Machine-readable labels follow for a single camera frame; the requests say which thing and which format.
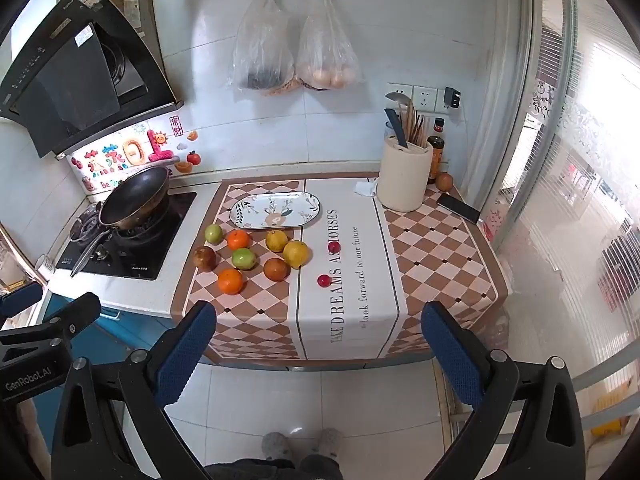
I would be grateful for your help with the small yellow citrus fruit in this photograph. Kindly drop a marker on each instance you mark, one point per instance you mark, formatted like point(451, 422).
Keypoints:
point(276, 240)

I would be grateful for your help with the person's dark trousers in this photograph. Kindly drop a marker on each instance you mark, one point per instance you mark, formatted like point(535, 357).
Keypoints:
point(300, 470)

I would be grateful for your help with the bundle of wooden chopsticks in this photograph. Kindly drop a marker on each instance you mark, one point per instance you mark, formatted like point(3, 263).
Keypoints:
point(415, 127)

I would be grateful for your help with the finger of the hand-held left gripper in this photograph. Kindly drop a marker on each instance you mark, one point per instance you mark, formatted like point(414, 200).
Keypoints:
point(20, 297)
point(75, 310)

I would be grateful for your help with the red cherry tomato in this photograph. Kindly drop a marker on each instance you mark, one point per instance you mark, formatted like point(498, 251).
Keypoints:
point(323, 280)
point(333, 247)

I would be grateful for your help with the persimmon wall sticker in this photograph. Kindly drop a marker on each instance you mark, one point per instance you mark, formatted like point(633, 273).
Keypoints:
point(192, 158)

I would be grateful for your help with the dark frying pan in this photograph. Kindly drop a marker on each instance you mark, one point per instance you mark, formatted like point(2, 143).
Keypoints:
point(135, 195)

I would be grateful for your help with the grey slipper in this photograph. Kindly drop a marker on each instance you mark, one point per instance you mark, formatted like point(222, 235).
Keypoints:
point(330, 442)
point(276, 446)

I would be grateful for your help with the checkered printed table mat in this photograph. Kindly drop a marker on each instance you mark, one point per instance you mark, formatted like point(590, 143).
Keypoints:
point(430, 270)

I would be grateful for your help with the black range hood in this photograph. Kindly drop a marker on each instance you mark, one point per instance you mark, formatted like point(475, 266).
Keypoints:
point(75, 85)

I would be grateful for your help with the red square wall sticker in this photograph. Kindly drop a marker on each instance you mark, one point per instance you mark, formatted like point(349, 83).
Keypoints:
point(177, 123)

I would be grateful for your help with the metal spatula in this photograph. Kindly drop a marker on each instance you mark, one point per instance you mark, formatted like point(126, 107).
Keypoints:
point(395, 99)

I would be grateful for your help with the floral oval ceramic plate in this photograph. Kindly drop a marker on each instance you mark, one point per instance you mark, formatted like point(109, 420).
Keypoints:
point(275, 212)

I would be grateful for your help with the black smartphone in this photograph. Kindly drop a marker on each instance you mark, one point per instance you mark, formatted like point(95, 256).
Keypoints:
point(459, 207)

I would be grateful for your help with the blue kitchen cabinet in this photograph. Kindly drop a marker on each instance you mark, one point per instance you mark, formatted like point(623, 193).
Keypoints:
point(115, 345)

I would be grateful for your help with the black gas stove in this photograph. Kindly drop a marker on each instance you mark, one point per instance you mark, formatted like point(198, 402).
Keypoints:
point(150, 255)

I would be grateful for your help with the plastic bag with dark contents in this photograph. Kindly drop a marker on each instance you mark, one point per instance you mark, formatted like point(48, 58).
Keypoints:
point(262, 50)

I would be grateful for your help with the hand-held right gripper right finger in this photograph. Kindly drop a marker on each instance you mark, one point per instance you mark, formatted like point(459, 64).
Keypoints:
point(450, 355)

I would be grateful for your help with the crumpled white tissue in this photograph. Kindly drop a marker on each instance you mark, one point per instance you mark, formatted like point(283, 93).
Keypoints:
point(365, 187)

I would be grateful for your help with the colourful letter wall sticker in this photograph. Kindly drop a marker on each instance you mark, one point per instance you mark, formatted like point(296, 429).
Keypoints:
point(125, 155)

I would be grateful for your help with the green apple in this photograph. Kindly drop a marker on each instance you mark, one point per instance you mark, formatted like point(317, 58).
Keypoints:
point(243, 258)
point(213, 233)

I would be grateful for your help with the black charger plug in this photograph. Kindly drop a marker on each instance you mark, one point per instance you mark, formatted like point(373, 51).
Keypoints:
point(452, 98)

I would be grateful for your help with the plastic bag with round produce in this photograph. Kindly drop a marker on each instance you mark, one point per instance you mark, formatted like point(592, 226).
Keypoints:
point(327, 50)

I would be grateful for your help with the orange tangerine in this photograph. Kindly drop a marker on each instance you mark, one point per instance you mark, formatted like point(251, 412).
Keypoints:
point(230, 281)
point(238, 239)

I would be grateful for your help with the white bag with red print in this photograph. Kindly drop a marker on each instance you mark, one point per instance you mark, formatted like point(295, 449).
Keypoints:
point(492, 220)

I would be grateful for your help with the cream utensil holder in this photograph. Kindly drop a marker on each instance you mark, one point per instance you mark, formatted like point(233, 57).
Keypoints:
point(402, 180)

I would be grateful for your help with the yellow plastic object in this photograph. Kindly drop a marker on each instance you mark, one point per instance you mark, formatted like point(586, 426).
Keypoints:
point(610, 417)

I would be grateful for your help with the dark brown round fruit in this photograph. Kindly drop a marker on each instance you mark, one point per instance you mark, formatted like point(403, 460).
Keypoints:
point(204, 258)

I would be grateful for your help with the white wall outlet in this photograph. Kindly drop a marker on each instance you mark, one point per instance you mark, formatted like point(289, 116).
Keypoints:
point(425, 98)
point(399, 92)

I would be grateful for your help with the brown orange round fruit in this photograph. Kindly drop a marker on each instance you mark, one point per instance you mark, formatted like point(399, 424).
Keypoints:
point(276, 269)

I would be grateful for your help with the sauce bottle with yellow label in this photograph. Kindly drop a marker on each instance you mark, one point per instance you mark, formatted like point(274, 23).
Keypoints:
point(435, 157)

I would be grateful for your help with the large yellow citrus fruit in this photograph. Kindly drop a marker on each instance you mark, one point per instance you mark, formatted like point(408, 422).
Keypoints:
point(295, 253)

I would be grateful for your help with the sliding glass door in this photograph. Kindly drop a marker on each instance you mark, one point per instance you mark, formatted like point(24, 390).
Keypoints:
point(575, 185)

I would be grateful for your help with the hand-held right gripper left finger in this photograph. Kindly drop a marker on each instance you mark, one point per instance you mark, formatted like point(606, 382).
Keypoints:
point(185, 355)

